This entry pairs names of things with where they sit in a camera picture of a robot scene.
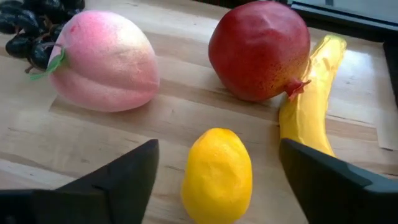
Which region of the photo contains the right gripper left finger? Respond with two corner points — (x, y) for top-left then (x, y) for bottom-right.
(0, 139), (160, 224)

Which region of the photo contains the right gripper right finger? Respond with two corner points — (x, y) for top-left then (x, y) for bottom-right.
(279, 138), (398, 224)

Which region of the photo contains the yellow banana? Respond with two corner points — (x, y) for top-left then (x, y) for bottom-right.
(279, 34), (348, 158)

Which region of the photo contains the yellow lemon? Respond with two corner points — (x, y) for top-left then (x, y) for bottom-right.
(180, 128), (253, 224)

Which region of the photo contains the pink peach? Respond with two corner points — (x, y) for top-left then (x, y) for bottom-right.
(30, 9), (160, 113)

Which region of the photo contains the red pomegranate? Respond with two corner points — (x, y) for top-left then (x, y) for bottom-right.
(208, 1), (312, 102)

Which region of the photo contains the black grape bunch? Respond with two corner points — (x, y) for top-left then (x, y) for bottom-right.
(0, 0), (85, 72)

